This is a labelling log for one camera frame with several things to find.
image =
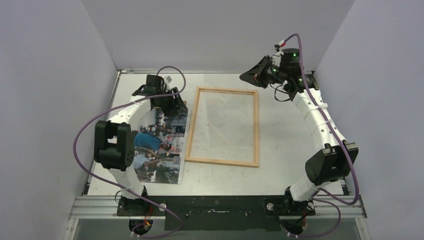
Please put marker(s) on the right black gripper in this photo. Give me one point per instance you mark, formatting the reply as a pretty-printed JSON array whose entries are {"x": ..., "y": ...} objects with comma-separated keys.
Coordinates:
[{"x": 265, "y": 70}]

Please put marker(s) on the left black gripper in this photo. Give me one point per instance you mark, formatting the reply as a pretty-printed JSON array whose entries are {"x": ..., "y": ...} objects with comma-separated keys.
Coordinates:
[{"x": 176, "y": 105}]

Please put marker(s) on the wooden picture frame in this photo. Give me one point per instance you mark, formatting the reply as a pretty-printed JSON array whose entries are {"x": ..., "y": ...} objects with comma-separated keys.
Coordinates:
[{"x": 225, "y": 126}]

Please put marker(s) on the colour photo print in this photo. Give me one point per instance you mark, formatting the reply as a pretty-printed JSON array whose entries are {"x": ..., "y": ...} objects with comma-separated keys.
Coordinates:
[{"x": 160, "y": 146}]

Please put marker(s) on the clear plastic sheet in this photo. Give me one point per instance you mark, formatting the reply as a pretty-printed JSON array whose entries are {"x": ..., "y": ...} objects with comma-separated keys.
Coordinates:
[{"x": 225, "y": 126}]

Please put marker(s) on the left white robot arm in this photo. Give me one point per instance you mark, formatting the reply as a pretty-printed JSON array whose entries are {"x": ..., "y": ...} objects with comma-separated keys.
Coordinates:
[{"x": 114, "y": 139}]

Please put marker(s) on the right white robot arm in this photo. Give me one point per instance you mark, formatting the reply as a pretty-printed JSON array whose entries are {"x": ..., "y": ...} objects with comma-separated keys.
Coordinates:
[{"x": 334, "y": 154}]

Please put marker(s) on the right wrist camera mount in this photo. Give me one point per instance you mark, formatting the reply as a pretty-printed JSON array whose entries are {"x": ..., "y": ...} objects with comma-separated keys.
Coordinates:
[{"x": 279, "y": 47}]

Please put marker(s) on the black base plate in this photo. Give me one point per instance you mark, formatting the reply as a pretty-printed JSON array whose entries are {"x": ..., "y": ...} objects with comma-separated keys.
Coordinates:
[{"x": 291, "y": 215}]

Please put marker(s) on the aluminium rail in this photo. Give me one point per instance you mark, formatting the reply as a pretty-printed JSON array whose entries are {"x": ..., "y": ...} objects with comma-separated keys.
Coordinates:
[{"x": 108, "y": 207}]

